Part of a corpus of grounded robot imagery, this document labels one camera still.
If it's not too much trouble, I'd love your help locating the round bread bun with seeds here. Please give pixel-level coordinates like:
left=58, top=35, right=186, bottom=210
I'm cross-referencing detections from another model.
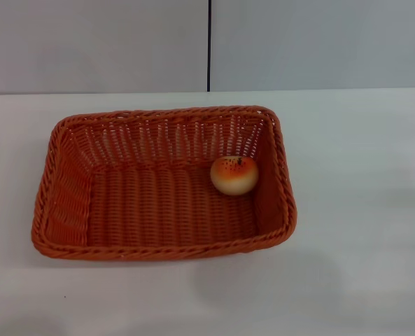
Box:
left=210, top=155, right=260, bottom=196

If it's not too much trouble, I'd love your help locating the orange woven wicker basket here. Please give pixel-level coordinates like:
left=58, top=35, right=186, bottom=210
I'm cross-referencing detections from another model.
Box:
left=31, top=106, right=298, bottom=263

